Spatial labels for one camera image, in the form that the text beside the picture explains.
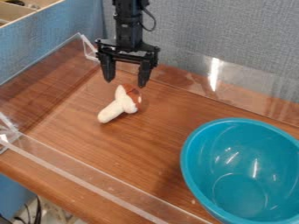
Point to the clear acrylic barrier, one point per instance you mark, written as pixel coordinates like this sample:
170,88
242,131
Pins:
243,87
113,189
57,48

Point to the clear acrylic left barrier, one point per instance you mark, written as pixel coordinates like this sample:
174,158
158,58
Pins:
57,48

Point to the white plush mushroom red cap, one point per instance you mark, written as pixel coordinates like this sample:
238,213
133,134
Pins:
127,103

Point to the clear acrylic back barrier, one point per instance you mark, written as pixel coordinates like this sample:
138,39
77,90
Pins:
243,87

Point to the wooden shelf box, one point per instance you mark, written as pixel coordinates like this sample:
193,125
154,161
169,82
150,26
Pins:
15,10

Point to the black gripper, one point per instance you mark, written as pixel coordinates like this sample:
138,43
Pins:
143,54

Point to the clear acrylic front barrier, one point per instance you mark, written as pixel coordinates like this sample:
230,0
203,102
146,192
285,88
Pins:
113,189

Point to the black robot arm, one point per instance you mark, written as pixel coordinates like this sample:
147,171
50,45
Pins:
129,17

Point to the blue plastic bowl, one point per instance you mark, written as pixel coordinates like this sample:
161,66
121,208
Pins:
241,168

